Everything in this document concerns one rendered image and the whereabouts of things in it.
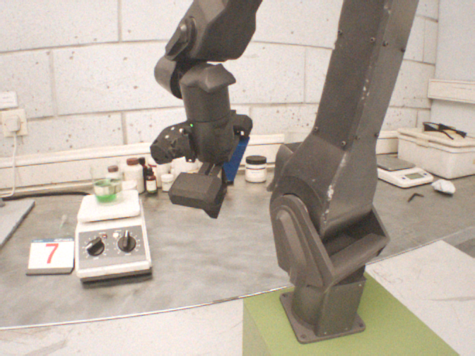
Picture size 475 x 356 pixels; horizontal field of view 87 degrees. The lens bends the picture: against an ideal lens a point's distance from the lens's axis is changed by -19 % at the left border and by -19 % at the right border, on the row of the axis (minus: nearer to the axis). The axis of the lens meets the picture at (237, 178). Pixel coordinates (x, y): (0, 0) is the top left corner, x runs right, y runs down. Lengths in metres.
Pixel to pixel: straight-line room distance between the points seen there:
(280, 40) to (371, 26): 0.96
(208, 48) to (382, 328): 0.32
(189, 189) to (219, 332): 0.20
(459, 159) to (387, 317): 1.00
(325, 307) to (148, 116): 0.89
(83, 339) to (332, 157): 0.38
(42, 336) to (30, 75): 0.81
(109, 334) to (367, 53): 0.43
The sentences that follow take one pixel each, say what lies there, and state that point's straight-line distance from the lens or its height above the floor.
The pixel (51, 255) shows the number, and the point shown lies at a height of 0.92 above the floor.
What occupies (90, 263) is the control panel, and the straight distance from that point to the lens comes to 0.54.
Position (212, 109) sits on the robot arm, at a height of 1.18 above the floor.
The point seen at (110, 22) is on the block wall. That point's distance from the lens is 1.05.
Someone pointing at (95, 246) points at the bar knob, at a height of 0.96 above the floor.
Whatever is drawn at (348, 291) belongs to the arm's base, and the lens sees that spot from 0.25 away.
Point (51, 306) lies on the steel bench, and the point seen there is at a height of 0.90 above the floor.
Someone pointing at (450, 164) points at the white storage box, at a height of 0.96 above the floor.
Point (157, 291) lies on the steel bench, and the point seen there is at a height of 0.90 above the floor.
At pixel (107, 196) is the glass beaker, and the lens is 0.59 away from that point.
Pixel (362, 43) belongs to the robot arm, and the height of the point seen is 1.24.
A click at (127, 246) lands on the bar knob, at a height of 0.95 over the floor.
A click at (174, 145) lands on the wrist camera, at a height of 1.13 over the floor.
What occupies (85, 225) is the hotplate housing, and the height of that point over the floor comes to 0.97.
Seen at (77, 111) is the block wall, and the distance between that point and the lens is 1.05.
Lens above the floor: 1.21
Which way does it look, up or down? 18 degrees down
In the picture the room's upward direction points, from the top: straight up
